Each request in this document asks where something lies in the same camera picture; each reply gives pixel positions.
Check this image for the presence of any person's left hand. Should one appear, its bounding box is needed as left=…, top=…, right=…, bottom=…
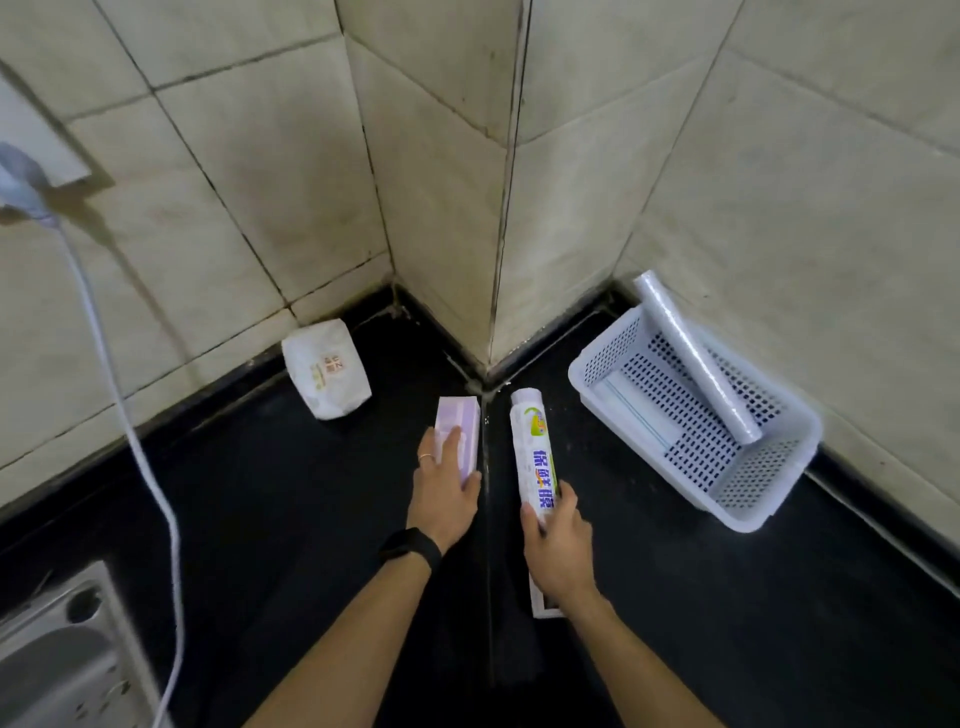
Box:
left=405, top=426, right=483, bottom=555

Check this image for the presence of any person's right hand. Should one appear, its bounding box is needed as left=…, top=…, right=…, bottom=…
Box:
left=519, top=480, right=602, bottom=612

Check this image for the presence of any pale purple box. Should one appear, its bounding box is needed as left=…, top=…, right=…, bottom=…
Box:
left=435, top=396, right=482, bottom=486

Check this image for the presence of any person's left forearm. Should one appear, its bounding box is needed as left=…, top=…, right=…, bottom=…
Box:
left=243, top=549, right=435, bottom=728

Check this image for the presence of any person's right forearm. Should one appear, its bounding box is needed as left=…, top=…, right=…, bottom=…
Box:
left=556, top=588, right=726, bottom=728

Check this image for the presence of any black wristband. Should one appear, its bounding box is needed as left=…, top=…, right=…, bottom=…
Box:
left=377, top=527, right=444, bottom=575

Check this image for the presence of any white paper bag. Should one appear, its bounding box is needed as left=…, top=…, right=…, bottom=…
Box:
left=281, top=318, right=373, bottom=422

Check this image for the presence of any flat white packet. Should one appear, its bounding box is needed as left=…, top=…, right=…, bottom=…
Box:
left=591, top=370, right=682, bottom=456

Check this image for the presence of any white perforated plastic basket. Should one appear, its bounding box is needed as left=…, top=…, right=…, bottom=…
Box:
left=567, top=288, right=825, bottom=534

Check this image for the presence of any clear plastic wrap roll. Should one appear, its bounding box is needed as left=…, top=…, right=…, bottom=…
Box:
left=633, top=270, right=765, bottom=447

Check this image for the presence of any stainless steel sink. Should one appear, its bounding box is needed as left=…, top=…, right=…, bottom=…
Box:
left=0, top=561, right=174, bottom=728

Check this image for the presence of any white power plug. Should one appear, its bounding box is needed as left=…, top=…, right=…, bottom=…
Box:
left=0, top=142, right=61, bottom=228

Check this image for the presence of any white power cable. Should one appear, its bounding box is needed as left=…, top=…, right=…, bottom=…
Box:
left=41, top=213, right=186, bottom=728

